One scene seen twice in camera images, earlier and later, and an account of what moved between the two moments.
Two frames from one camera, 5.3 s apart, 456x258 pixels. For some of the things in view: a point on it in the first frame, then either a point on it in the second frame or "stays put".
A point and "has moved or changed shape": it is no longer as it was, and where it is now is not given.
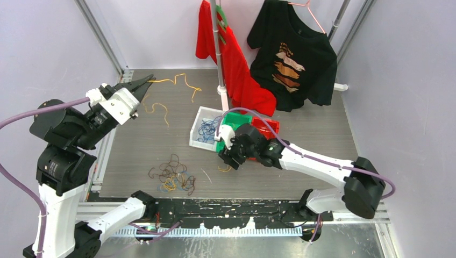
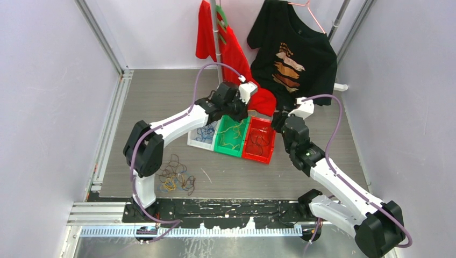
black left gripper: (139, 87) -> (243, 113)
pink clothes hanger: (306, 5) stays put
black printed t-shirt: (295, 65) stays put
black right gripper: (228, 155) -> (279, 117)
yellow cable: (195, 90) has moved or changed shape
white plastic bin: (204, 129) stays put
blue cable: (206, 131) stays put
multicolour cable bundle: (173, 175) stays put
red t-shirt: (240, 79) stays put
